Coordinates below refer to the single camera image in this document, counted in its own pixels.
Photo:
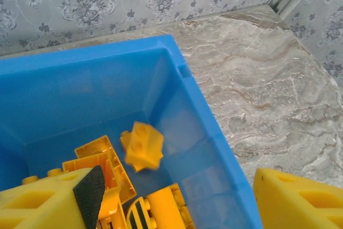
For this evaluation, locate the orange lego brick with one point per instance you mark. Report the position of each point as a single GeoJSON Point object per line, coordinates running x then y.
{"type": "Point", "coordinates": [110, 210]}
{"type": "Point", "coordinates": [167, 207]}
{"type": "Point", "coordinates": [118, 167]}
{"type": "Point", "coordinates": [53, 172]}
{"type": "Point", "coordinates": [143, 147]}

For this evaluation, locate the blue plastic bin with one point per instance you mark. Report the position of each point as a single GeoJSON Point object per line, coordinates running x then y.
{"type": "Point", "coordinates": [80, 84]}

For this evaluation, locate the orange black striped lego piece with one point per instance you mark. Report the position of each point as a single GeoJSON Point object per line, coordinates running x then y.
{"type": "Point", "coordinates": [138, 214]}

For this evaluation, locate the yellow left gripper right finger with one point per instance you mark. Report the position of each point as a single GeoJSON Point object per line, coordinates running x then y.
{"type": "Point", "coordinates": [300, 202]}

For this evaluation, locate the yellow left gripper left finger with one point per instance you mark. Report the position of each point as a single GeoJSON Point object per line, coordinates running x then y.
{"type": "Point", "coordinates": [40, 205]}

